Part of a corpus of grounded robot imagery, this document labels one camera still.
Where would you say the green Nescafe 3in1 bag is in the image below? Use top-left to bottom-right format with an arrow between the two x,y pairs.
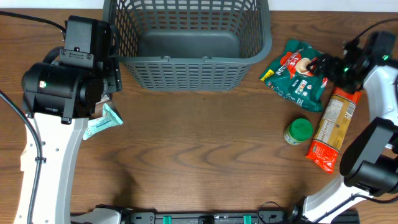
259,39 -> 328,113

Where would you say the green lidded jar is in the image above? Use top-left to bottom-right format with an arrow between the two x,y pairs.
283,118 -> 314,145

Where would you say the grey plastic basket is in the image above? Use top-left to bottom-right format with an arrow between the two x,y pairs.
103,0 -> 272,91

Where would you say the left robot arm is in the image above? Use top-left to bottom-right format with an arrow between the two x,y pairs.
14,16 -> 122,223

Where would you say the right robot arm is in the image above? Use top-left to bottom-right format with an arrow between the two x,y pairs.
286,31 -> 397,223

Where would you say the orange spaghetti packet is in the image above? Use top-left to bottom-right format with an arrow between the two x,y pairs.
306,88 -> 362,174

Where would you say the teal white small sachet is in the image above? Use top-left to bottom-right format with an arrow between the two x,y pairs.
83,103 -> 124,140

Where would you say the right black cable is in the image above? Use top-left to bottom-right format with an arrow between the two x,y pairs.
341,17 -> 398,47

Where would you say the black cable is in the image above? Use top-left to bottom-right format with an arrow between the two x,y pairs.
341,17 -> 398,47
0,11 -> 68,224

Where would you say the left black cable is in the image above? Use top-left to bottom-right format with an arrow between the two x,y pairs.
0,11 -> 68,224

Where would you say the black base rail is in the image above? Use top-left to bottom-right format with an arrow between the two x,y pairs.
71,203 -> 361,224

